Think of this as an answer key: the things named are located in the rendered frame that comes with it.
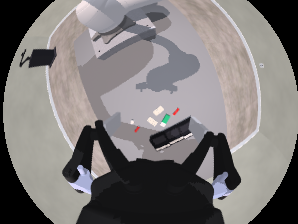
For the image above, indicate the cream domino tile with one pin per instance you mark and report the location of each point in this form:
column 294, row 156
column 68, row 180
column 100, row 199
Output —
column 158, row 110
column 152, row 121

